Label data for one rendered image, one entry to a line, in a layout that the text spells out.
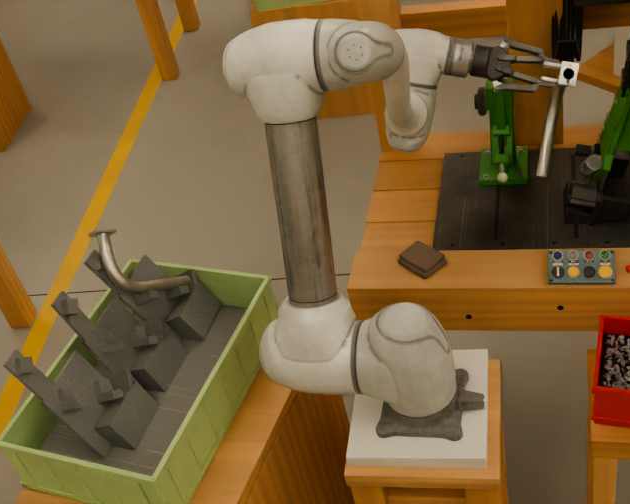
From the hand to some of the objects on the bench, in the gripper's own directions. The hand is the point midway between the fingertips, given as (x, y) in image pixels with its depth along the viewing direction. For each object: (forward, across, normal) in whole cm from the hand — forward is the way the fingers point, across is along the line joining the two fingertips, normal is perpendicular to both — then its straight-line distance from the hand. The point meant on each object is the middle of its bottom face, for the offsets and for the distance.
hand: (556, 74), depth 210 cm
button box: (+15, -48, +3) cm, 50 cm away
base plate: (+33, -22, +20) cm, 44 cm away
